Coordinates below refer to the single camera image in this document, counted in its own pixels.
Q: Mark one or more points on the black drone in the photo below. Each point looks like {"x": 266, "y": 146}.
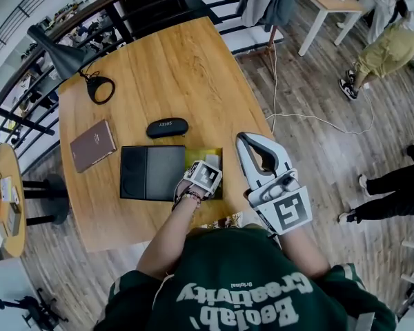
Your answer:
{"x": 31, "y": 307}

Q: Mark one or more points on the black railing wooden handrail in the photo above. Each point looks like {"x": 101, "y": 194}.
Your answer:
{"x": 72, "y": 22}

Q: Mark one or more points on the person's left forearm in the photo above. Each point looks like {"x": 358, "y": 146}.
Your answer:
{"x": 165, "y": 240}

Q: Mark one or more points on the brown notebook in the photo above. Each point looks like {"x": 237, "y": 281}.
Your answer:
{"x": 93, "y": 145}

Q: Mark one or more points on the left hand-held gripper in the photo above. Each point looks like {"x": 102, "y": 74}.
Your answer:
{"x": 203, "y": 178}

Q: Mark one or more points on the black box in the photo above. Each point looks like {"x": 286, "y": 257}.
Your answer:
{"x": 152, "y": 174}

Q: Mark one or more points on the round wooden table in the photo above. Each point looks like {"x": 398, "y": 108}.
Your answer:
{"x": 8, "y": 157}

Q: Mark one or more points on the person's green printed shirt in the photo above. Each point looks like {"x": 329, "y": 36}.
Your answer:
{"x": 245, "y": 271}

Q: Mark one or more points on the black metal balcony railing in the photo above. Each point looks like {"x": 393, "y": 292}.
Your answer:
{"x": 24, "y": 5}

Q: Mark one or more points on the person's right shoe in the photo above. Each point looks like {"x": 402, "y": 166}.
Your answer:
{"x": 232, "y": 220}

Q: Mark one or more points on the person's left shoe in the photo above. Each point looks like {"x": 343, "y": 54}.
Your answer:
{"x": 210, "y": 224}

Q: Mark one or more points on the white table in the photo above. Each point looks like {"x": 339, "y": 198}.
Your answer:
{"x": 7, "y": 278}

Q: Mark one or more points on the small white rectangular object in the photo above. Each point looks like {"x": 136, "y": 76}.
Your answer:
{"x": 212, "y": 158}

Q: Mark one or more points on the black desk lamp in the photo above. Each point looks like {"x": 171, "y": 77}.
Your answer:
{"x": 62, "y": 55}

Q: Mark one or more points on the wooden coat stand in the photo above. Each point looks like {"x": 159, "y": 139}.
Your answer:
{"x": 273, "y": 50}

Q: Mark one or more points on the white printed box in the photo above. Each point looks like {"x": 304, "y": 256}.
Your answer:
{"x": 6, "y": 189}

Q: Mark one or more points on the person's right forearm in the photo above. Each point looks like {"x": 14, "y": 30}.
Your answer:
{"x": 303, "y": 253}

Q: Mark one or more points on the person's shoe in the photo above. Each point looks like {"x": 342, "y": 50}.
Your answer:
{"x": 210, "y": 224}
{"x": 232, "y": 220}

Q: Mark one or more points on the black glasses case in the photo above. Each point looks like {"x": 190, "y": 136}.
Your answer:
{"x": 167, "y": 127}

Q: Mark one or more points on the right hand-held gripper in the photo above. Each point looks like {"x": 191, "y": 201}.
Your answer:
{"x": 290, "y": 209}

